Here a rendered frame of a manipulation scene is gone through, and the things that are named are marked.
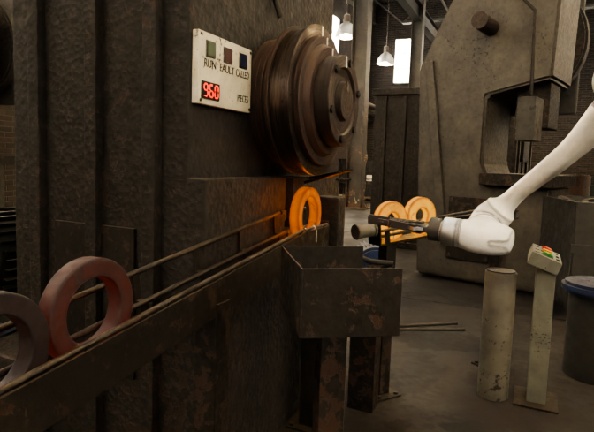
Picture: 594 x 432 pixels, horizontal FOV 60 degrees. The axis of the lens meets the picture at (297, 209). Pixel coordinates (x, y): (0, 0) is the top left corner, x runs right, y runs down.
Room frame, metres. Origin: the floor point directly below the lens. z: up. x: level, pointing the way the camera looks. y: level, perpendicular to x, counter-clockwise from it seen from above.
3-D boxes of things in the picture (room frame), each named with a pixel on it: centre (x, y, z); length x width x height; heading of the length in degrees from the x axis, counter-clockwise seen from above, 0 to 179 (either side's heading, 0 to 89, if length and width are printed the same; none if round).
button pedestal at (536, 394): (2.00, -0.98, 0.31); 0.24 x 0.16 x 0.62; 155
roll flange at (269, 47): (1.72, 0.04, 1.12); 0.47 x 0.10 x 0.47; 155
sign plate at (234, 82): (1.42, 0.21, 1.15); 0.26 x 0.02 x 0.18; 155
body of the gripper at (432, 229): (1.63, -0.42, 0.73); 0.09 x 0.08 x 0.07; 66
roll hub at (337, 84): (1.65, -0.12, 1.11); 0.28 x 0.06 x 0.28; 155
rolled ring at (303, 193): (1.69, -0.03, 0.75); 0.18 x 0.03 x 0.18; 154
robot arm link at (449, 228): (1.60, -0.48, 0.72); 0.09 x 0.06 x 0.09; 156
